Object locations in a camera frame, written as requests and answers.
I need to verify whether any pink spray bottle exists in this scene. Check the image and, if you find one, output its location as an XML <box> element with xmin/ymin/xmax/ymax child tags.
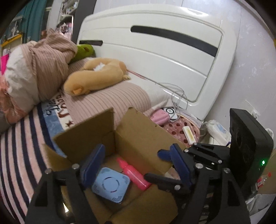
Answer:
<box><xmin>117</xmin><ymin>158</ymin><xmax>151</xmax><ymax>191</ymax></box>

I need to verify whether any light blue square device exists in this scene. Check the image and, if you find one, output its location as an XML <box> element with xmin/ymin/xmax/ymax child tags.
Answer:
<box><xmin>92</xmin><ymin>167</ymin><xmax>131</xmax><ymax>203</ymax></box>

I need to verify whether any wet wipes pack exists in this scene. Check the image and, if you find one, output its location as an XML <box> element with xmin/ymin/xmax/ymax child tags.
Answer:
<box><xmin>202</xmin><ymin>120</ymin><xmax>231</xmax><ymax>146</ymax></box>

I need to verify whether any white rectangular stick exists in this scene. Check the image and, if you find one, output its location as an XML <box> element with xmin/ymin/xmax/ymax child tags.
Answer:
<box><xmin>183</xmin><ymin>126</ymin><xmax>196</xmax><ymax>145</ymax></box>

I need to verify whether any striped plush blanket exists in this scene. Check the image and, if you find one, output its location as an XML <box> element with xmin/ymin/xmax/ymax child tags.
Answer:
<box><xmin>1</xmin><ymin>92</ymin><xmax>74</xmax><ymax>223</ymax></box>

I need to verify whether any polka dot pink cushion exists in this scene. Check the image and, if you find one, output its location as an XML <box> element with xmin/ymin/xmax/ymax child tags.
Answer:
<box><xmin>143</xmin><ymin>105</ymin><xmax>201</xmax><ymax>148</ymax></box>

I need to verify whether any brown cardboard box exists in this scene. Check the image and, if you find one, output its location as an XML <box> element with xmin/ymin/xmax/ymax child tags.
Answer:
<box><xmin>43</xmin><ymin>108</ymin><xmax>177</xmax><ymax>223</ymax></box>

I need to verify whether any pink pouch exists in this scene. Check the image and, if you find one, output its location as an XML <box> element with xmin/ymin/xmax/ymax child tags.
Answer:
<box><xmin>150</xmin><ymin>109</ymin><xmax>170</xmax><ymax>126</ymax></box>

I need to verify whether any white round gadget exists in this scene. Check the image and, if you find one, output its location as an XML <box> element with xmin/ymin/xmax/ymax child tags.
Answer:
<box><xmin>162</xmin><ymin>107</ymin><xmax>179</xmax><ymax>122</ymax></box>

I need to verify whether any pink ribbed pillow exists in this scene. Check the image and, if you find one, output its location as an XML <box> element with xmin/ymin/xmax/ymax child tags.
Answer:
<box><xmin>62</xmin><ymin>58</ymin><xmax>152</xmax><ymax>130</ymax></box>

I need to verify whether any white bed headboard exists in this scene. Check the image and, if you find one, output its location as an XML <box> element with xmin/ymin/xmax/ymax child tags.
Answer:
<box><xmin>78</xmin><ymin>4</ymin><xmax>237</xmax><ymax>120</ymax></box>

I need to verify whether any tan plush toy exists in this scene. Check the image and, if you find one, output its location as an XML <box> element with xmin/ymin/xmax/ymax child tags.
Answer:
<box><xmin>63</xmin><ymin>58</ymin><xmax>131</xmax><ymax>96</ymax></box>

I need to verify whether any rolled striped duvet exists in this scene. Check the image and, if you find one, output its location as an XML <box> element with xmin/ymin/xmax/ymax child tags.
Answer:
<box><xmin>1</xmin><ymin>29</ymin><xmax>78</xmax><ymax>132</ymax></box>

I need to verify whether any green plush toy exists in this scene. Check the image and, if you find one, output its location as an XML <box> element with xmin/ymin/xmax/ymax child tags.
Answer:
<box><xmin>70</xmin><ymin>44</ymin><xmax>95</xmax><ymax>63</ymax></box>

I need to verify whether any magenta gift bag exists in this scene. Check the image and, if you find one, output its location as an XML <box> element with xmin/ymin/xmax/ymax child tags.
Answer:
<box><xmin>1</xmin><ymin>54</ymin><xmax>9</xmax><ymax>75</ymax></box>

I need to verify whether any yellow shelf unit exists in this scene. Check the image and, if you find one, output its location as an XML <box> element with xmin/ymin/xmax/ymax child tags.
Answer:
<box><xmin>1</xmin><ymin>34</ymin><xmax>23</xmax><ymax>52</ymax></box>

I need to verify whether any teal curtain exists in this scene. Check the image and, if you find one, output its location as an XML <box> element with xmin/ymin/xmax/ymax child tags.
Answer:
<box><xmin>1</xmin><ymin>0</ymin><xmax>47</xmax><ymax>43</ymax></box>

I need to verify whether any dark bookshelf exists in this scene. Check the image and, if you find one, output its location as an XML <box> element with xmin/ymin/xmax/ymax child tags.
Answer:
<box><xmin>56</xmin><ymin>0</ymin><xmax>97</xmax><ymax>43</ymax></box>

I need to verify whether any white charging cable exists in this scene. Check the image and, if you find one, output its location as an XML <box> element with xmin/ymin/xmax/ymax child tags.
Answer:
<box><xmin>127</xmin><ymin>69</ymin><xmax>190</xmax><ymax>120</ymax></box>

